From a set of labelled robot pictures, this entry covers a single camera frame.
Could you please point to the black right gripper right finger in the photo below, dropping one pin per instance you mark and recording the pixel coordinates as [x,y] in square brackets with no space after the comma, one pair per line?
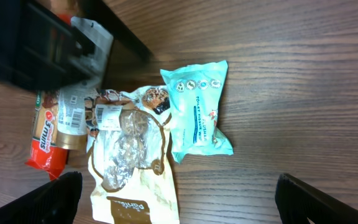
[301,203]

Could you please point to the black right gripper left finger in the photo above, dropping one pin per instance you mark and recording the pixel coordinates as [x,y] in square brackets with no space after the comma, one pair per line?
[53,203]

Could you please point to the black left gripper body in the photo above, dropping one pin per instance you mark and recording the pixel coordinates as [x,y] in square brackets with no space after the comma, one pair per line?
[38,50]

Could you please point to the beige bread snack bag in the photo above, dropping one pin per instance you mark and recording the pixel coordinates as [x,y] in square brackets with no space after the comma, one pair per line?
[128,138]

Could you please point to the white cream tube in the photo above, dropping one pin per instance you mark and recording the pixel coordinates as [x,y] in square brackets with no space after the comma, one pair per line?
[75,110]

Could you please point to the teal tissue wipes pack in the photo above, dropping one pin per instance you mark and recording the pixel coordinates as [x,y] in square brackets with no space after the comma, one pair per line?
[194,94]

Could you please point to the red orange spaghetti pack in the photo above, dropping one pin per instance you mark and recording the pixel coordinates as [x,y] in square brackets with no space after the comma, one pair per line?
[44,152]

